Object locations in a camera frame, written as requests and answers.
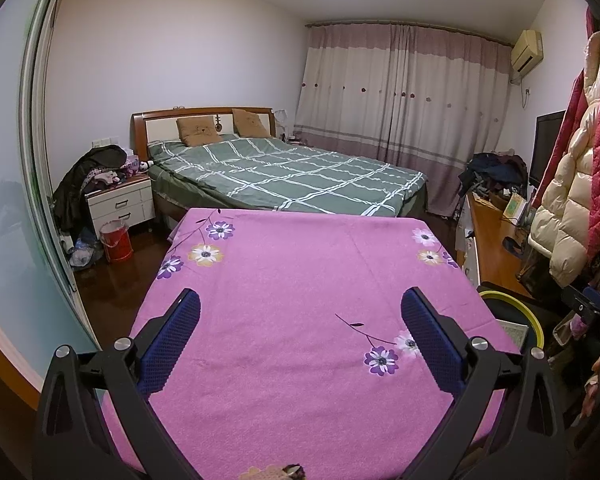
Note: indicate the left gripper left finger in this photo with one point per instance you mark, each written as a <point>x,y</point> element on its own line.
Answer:
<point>72,439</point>

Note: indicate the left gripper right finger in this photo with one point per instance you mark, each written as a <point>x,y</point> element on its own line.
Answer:
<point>504,421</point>

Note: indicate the yellow rim trash bin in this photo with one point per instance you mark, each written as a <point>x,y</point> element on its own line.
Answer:
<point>516,318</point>

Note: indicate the cream puffer jacket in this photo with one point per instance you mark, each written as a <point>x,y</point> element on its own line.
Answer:
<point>559,229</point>

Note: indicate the wooden desk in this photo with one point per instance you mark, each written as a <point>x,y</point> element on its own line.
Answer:
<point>489,259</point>

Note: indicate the dark clothes pile on desk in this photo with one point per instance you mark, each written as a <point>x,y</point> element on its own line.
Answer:
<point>495,172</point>

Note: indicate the black television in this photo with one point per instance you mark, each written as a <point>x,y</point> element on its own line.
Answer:
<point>546,132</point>

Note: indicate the red bucket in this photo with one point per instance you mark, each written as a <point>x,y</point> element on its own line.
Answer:
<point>114,235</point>

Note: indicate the sliding wardrobe door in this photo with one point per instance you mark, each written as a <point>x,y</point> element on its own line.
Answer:
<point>34,160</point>

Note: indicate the black clothes pile on nightstand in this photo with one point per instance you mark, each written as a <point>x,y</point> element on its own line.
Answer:
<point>70,210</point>

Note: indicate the pink floral tablecloth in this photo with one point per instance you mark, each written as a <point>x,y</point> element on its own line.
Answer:
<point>301,355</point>

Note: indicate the white nightstand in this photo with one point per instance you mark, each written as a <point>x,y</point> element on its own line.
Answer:
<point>130,202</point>

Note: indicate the pink white curtain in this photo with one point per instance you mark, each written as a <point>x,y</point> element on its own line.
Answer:
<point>420,98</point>

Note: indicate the bed with green quilt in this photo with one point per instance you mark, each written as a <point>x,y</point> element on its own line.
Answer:
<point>267,174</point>

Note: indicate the left brown pillow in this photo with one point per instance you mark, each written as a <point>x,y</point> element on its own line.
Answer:
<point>197,131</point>

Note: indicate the brown pillow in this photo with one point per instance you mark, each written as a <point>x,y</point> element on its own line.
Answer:
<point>248,124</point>
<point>197,131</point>

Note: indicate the right brown pillow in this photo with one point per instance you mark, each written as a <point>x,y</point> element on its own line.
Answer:
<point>248,124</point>

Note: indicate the wall air conditioner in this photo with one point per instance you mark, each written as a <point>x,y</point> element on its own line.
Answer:
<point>527,53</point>

